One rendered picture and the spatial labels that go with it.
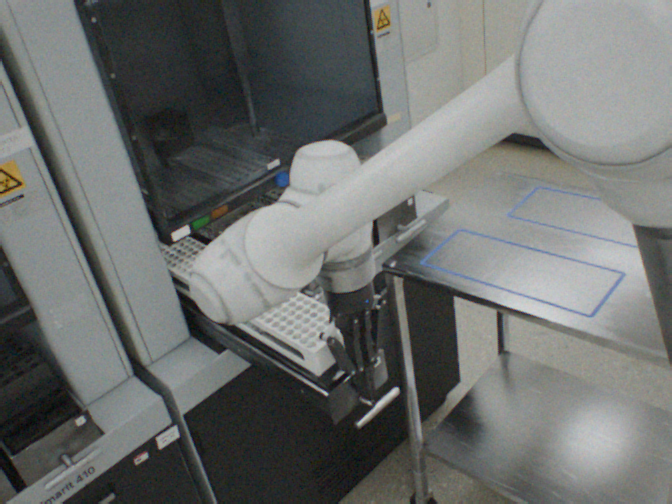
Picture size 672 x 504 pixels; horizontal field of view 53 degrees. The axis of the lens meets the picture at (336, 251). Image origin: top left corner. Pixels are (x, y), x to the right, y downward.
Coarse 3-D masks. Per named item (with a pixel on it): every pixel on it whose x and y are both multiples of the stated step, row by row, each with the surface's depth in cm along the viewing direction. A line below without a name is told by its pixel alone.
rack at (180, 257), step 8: (184, 240) 145; (192, 240) 145; (160, 248) 144; (168, 248) 144; (176, 248) 143; (184, 248) 144; (192, 248) 142; (200, 248) 142; (168, 256) 141; (176, 256) 140; (184, 256) 140; (192, 256) 139; (168, 264) 139; (176, 264) 137; (184, 264) 138; (192, 264) 136; (176, 272) 135; (184, 272) 134; (176, 280) 143; (184, 280) 133; (176, 288) 138; (184, 288) 140
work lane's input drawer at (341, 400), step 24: (192, 312) 133; (216, 336) 130; (240, 336) 124; (264, 360) 119; (288, 360) 114; (384, 360) 115; (288, 384) 116; (312, 384) 110; (336, 384) 109; (336, 408) 110
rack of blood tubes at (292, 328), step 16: (288, 304) 120; (304, 304) 120; (320, 304) 118; (256, 320) 117; (272, 320) 117; (288, 320) 116; (304, 320) 116; (320, 320) 116; (256, 336) 120; (272, 336) 122; (288, 336) 112; (304, 336) 111; (288, 352) 114; (304, 352) 109; (320, 352) 108; (320, 368) 109
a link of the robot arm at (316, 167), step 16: (320, 144) 88; (336, 144) 88; (304, 160) 86; (320, 160) 85; (336, 160) 85; (352, 160) 87; (304, 176) 86; (320, 176) 85; (336, 176) 85; (288, 192) 88; (304, 192) 87; (320, 192) 86; (368, 224) 91; (352, 240) 89; (368, 240) 93; (336, 256) 90; (352, 256) 92
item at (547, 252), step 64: (512, 192) 150; (576, 192) 145; (448, 256) 132; (512, 256) 129; (576, 256) 126; (640, 256) 123; (576, 320) 111; (640, 320) 108; (512, 384) 174; (576, 384) 171; (448, 448) 160; (512, 448) 157; (576, 448) 155; (640, 448) 152
